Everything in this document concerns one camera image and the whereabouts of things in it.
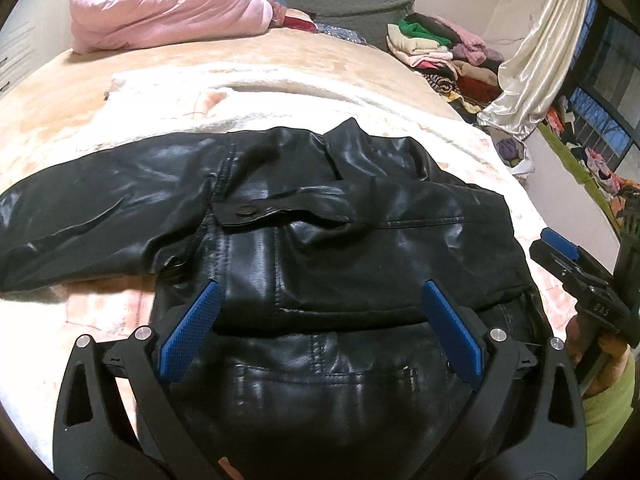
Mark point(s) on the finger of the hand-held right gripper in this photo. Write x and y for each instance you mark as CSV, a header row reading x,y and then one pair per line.
x,y
560,242
547,260

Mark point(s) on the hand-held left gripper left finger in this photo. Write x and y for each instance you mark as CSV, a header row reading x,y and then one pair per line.
x,y
190,330

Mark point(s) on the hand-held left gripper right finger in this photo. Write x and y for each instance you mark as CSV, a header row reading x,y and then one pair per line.
x,y
452,332

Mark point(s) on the black leather jacket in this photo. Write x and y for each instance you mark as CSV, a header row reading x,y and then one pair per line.
x,y
310,240

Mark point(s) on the clothes on windowsill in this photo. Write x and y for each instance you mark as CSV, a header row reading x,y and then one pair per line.
x,y
595,160

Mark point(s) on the bag of clothes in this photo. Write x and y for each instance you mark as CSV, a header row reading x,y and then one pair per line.
x,y
510,152

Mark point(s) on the pile of folded clothes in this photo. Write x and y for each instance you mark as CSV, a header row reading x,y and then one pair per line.
x,y
440,55

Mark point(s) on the teal and red clothes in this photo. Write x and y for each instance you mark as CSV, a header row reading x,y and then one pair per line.
x,y
295,15

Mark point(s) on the person's right hand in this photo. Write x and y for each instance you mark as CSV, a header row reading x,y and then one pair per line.
x,y
612,360

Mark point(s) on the green cloth strip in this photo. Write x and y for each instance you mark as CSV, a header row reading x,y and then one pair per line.
x,y
575,165

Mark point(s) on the dark framed window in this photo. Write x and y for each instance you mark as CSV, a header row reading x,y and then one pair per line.
x,y
610,75

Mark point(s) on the cream satin curtain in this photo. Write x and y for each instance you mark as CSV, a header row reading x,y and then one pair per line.
x,y
540,60

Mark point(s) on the white and peach fleece blanket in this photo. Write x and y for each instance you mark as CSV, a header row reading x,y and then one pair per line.
x,y
300,105

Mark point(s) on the beige bed sheet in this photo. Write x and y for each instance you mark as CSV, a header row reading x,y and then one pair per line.
x,y
75,90

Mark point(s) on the blue patterned cloth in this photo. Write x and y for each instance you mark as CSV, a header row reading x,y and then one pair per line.
x,y
342,32

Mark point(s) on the pink quilt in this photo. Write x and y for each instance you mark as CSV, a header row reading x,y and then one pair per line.
x,y
165,5

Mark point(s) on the white wardrobe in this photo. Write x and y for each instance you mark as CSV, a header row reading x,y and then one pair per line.
x,y
20,45

